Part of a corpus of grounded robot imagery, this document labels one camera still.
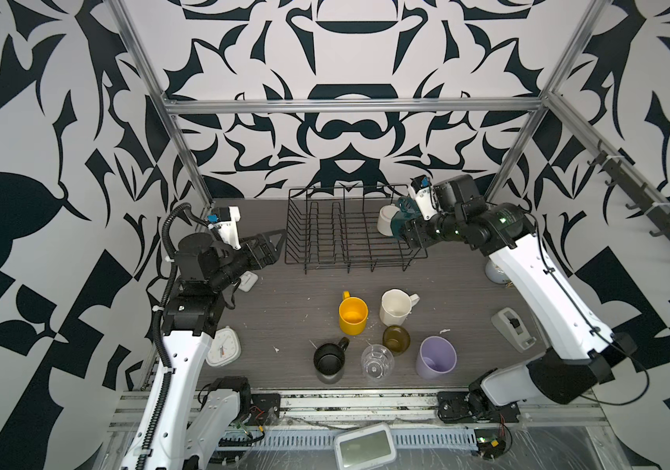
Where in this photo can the black wall hook rail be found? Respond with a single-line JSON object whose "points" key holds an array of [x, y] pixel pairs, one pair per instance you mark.
{"points": [[644, 198]]}

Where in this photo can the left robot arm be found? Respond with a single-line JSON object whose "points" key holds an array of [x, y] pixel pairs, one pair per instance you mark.
{"points": [[207, 260]]}

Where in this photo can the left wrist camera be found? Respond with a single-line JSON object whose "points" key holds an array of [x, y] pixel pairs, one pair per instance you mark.
{"points": [[224, 222]]}

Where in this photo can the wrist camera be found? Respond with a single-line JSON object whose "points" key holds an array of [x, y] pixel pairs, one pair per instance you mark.
{"points": [[224, 222], [422, 193]]}

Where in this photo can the lilac plastic cup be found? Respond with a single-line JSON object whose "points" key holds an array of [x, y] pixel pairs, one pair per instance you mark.
{"points": [[436, 357]]}

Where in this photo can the yellow mug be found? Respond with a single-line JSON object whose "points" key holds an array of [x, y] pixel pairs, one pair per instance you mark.
{"points": [[353, 314]]}

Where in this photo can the square white clock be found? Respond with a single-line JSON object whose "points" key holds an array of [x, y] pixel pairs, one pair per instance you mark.
{"points": [[225, 348]]}

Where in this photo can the clear glass cup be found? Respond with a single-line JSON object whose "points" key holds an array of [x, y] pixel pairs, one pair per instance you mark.
{"points": [[378, 362]]}

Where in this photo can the cream white mug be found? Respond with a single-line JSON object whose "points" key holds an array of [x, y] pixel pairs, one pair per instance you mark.
{"points": [[395, 306]]}

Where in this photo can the round grey alarm clock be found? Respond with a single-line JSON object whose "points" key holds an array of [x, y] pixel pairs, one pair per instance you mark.
{"points": [[496, 274]]}

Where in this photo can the dark green mug white inside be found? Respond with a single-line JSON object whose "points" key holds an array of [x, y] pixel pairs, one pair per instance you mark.
{"points": [[402, 221]]}

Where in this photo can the black mug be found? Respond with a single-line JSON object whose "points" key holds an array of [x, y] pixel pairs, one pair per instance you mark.
{"points": [[329, 361]]}

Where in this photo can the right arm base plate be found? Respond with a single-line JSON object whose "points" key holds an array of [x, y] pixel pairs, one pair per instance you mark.
{"points": [[473, 407]]}

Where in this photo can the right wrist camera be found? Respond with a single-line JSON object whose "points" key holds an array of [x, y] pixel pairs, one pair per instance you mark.
{"points": [[422, 193]]}

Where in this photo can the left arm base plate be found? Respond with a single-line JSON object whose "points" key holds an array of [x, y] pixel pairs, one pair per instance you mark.
{"points": [[265, 409]]}

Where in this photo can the olive glass cup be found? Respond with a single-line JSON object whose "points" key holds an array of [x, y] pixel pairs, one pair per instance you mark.
{"points": [[396, 340]]}

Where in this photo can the small circuit board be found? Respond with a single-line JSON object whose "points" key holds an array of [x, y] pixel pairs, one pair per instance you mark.
{"points": [[492, 444]]}

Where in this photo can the black wire dish rack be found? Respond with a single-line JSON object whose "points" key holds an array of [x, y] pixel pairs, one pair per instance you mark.
{"points": [[336, 227]]}

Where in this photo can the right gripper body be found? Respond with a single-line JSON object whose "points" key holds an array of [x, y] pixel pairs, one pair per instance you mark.
{"points": [[426, 231]]}

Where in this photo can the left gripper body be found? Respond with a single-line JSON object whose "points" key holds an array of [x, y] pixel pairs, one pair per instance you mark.
{"points": [[244, 258]]}

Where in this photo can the grey tape dispenser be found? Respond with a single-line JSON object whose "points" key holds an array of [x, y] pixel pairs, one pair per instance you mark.
{"points": [[510, 325]]}

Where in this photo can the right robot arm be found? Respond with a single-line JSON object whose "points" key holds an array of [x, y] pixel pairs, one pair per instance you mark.
{"points": [[582, 349]]}

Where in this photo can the white mug red inside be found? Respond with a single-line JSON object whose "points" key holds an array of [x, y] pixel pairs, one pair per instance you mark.
{"points": [[384, 220]]}

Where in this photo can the white rectangular device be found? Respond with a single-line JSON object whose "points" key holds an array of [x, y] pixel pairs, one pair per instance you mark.
{"points": [[247, 281]]}

